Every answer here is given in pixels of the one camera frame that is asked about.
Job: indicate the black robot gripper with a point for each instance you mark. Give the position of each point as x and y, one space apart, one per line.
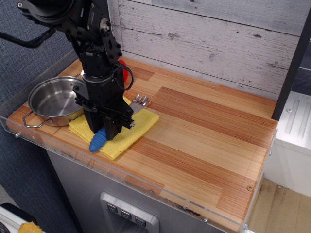
103 103

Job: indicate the blue handled metal fork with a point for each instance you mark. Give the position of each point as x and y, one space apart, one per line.
100 137

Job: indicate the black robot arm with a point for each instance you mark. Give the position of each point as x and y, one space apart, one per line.
87 26

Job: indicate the yellow folded towel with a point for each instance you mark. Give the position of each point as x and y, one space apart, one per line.
144 120

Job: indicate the red plastic egg shell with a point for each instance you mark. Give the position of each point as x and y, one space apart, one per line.
124 71

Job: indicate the stainless steel pot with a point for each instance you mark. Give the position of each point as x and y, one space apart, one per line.
53 101

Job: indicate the silver toy fridge cabinet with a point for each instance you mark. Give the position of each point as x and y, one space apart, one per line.
84 186

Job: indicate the clear acrylic edge guard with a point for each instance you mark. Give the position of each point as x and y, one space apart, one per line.
207 169

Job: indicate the grey dispenser button panel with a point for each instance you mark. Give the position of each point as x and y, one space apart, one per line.
122 217

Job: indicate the yellow black object corner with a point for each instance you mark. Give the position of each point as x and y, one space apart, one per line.
15 220

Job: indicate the white ridged side cabinet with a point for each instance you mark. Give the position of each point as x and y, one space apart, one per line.
289 159

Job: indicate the dark vertical post right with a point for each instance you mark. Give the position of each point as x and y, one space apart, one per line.
293 68

